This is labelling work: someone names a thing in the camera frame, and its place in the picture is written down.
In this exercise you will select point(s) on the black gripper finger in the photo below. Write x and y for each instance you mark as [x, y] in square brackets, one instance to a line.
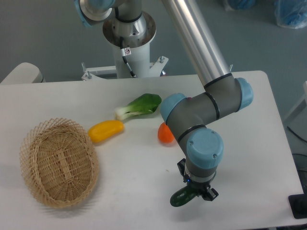
[181, 167]
[209, 194]

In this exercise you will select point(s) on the yellow bell pepper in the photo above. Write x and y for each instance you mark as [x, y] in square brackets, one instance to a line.
[105, 130]

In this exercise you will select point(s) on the dark green cucumber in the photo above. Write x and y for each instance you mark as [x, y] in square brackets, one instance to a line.
[183, 196]

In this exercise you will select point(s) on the blue plastic bag left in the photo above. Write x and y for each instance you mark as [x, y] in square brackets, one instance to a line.
[234, 5]

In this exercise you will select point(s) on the black device at right edge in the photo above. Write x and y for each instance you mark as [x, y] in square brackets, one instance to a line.
[298, 204]

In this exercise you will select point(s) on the white chair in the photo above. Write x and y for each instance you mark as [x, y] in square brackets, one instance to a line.
[24, 73]

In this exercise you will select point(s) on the woven wicker basket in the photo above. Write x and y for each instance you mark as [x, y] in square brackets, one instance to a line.
[59, 163]

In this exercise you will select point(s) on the green bok choy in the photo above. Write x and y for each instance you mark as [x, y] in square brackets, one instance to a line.
[143, 105]

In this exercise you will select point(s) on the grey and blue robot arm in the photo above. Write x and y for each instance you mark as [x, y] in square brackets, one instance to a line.
[187, 118]

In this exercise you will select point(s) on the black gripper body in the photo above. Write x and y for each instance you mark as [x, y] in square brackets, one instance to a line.
[201, 183]

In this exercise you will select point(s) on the orange bell pepper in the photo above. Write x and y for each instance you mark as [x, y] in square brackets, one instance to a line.
[164, 134]

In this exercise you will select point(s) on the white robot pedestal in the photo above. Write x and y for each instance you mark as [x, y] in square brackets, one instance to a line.
[130, 43]

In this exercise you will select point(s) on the blue plastic bag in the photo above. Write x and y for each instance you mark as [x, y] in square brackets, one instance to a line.
[234, 5]
[291, 14]

